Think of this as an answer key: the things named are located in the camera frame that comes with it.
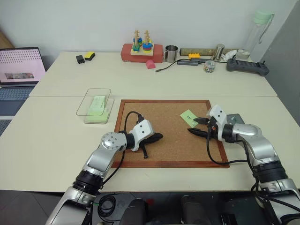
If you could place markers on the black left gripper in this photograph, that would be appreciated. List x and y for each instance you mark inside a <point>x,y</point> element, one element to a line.
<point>146,141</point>

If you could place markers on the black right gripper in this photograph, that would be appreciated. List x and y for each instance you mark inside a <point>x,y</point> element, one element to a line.
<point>212,129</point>

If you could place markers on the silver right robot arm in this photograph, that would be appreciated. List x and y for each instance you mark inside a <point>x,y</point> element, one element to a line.
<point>260,150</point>

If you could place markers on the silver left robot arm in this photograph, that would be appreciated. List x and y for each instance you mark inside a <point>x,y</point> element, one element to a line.
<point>100,155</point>

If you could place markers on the green sticky note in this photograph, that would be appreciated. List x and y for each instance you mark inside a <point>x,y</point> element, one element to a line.
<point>186,116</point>

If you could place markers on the clear jar of pushpins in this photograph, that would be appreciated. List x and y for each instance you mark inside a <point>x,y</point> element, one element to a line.
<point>209,66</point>

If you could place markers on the clear plastic box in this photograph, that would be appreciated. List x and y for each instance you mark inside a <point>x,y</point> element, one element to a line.
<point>93,103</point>

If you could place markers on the red rectangular box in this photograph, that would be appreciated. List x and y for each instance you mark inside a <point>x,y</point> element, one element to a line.
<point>138,58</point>

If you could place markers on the small black box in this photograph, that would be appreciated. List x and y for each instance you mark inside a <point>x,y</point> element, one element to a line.
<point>80,59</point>

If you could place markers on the wood-framed cork board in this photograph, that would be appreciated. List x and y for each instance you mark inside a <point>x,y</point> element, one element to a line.
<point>168,140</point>

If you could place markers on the stack of green notes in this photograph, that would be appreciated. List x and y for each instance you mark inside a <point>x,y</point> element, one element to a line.
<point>96,110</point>

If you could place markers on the yellow toy brick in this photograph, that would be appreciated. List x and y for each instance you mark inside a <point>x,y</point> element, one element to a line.
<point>194,56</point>

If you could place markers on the dark gray handheld controller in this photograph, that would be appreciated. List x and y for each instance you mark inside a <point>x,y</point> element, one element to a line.
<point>246,66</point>

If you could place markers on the shiny metal cylinder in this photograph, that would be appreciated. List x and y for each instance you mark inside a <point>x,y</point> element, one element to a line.
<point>218,52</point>

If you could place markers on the crumpled white cloth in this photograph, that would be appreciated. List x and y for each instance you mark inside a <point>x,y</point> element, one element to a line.
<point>228,55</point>

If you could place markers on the metal mug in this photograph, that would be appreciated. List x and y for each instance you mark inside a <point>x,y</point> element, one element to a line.
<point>171,54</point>

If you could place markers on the pink house-shaped block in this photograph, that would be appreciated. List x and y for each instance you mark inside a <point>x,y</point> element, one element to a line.
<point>150,64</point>

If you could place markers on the wooden stacking peg toy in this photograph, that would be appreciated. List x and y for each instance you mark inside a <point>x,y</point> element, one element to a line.
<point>141,45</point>

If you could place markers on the clear bottle with green lid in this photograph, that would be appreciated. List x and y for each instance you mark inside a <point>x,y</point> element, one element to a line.
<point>256,35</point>

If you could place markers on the yellow and black sponge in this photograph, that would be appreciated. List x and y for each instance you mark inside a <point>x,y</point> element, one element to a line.
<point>89,55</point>

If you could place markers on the open laptop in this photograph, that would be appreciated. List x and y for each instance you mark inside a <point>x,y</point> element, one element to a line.
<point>16,68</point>

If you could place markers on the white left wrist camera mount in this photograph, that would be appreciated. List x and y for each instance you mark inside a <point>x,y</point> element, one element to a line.
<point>143,128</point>

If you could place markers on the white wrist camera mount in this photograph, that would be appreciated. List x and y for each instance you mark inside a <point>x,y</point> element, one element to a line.
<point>143,128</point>
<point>219,116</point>

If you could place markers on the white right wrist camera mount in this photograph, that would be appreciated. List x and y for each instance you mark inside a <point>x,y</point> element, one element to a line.
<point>219,116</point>

